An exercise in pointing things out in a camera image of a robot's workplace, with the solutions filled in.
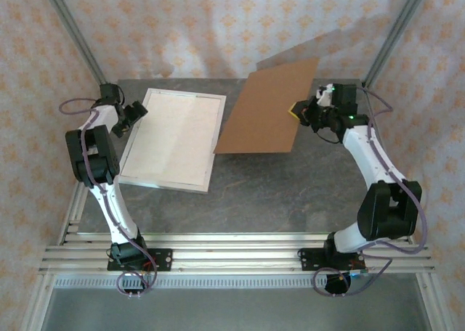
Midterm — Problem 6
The patterned cloth backdrop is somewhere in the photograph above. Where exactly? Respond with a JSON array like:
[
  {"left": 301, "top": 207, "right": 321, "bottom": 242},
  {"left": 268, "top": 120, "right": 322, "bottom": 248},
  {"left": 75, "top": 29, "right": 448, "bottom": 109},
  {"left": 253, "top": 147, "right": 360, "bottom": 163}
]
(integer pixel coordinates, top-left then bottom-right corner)
[{"left": 0, "top": 0, "right": 465, "bottom": 331}]

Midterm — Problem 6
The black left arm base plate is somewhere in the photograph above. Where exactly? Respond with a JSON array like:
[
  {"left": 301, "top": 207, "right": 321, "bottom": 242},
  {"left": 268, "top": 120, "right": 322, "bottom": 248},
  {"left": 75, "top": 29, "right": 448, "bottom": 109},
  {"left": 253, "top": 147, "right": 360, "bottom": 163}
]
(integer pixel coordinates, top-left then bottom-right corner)
[{"left": 107, "top": 248, "right": 174, "bottom": 272}]

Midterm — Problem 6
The narrow aluminium table rail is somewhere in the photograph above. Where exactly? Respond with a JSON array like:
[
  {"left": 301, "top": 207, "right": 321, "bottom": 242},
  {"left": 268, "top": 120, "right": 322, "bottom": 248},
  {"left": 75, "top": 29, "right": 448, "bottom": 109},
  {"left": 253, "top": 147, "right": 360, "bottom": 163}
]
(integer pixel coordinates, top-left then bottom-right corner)
[{"left": 57, "top": 232, "right": 415, "bottom": 247}]

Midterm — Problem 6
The grey slotted cable duct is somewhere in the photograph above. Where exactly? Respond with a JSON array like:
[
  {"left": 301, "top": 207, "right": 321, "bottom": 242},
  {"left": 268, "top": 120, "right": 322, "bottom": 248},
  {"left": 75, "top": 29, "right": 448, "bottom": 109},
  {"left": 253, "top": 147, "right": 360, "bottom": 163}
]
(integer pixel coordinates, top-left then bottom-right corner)
[{"left": 54, "top": 274, "right": 419, "bottom": 289}]

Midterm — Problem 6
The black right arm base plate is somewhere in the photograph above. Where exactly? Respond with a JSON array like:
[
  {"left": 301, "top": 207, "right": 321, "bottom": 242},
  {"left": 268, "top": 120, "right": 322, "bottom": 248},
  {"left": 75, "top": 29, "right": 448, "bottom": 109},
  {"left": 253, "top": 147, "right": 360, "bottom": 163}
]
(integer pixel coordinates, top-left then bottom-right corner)
[{"left": 297, "top": 247, "right": 365, "bottom": 272}]

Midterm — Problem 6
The wide aluminium mounting rail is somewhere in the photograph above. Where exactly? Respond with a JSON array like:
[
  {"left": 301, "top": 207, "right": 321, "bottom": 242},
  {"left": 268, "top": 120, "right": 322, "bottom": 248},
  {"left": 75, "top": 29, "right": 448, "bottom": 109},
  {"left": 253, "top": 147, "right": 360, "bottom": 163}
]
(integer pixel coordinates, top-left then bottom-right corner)
[{"left": 38, "top": 246, "right": 437, "bottom": 274}]

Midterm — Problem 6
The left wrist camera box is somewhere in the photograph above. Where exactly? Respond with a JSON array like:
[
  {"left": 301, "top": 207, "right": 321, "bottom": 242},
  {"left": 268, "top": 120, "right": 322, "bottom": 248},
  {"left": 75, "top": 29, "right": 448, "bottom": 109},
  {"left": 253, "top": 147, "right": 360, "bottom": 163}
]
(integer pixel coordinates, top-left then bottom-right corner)
[{"left": 100, "top": 83, "right": 124, "bottom": 106}]

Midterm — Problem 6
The grey metal panel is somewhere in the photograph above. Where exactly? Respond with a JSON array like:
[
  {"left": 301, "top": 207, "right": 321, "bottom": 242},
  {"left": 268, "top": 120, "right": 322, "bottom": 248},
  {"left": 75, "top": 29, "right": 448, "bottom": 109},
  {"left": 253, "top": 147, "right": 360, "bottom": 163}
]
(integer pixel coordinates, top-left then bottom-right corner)
[{"left": 39, "top": 287, "right": 433, "bottom": 331}]

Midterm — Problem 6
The aluminium upright post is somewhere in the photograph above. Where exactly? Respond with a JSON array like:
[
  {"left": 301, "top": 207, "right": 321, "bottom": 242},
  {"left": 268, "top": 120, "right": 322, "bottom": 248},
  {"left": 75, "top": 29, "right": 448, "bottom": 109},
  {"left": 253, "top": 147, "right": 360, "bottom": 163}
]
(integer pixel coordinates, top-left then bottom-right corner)
[
  {"left": 363, "top": 0, "right": 433, "bottom": 91},
  {"left": 39, "top": 0, "right": 110, "bottom": 91}
]

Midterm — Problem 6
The white picture frame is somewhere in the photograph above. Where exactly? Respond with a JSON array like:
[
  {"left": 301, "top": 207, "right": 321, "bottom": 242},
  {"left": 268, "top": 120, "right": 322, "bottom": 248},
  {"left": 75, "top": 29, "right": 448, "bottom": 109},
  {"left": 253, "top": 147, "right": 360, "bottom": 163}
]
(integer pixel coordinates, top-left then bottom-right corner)
[{"left": 118, "top": 87, "right": 227, "bottom": 195}]

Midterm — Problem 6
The brown backing board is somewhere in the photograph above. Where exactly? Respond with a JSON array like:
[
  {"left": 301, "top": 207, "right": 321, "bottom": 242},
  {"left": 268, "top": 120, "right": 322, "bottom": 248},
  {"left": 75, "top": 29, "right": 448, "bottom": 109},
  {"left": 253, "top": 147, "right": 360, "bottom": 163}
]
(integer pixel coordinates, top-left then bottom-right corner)
[{"left": 213, "top": 57, "right": 320, "bottom": 155}]

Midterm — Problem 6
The aluminium lower frame leg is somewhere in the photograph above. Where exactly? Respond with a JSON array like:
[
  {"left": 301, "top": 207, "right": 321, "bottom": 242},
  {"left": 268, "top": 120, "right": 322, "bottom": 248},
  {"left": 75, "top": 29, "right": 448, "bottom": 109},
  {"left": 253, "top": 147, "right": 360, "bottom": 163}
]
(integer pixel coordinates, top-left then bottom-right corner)
[
  {"left": 416, "top": 272, "right": 455, "bottom": 331},
  {"left": 20, "top": 272, "right": 55, "bottom": 331}
]

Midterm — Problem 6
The aluminium side rail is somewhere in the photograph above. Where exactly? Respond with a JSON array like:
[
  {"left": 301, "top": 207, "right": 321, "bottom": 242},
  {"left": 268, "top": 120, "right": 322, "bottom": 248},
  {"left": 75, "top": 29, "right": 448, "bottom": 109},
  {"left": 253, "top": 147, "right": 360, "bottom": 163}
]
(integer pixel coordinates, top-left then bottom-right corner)
[
  {"left": 57, "top": 81, "right": 118, "bottom": 245},
  {"left": 363, "top": 79, "right": 416, "bottom": 245}
]

